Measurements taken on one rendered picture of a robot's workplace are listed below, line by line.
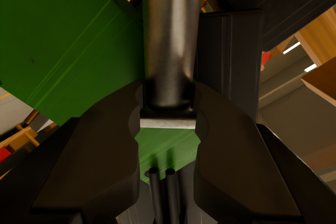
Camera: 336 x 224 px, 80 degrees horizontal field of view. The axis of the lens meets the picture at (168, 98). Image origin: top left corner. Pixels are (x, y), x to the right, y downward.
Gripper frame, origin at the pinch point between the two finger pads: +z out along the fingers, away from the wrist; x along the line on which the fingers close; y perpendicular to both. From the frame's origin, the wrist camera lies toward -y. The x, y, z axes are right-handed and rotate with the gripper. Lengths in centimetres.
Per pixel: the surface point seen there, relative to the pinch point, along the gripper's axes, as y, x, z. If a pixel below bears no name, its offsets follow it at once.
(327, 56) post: 20, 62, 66
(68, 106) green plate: 3.9, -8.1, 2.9
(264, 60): 112, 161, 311
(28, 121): 16.0, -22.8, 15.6
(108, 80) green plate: 1.3, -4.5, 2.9
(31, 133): 344, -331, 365
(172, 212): 14.7, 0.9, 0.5
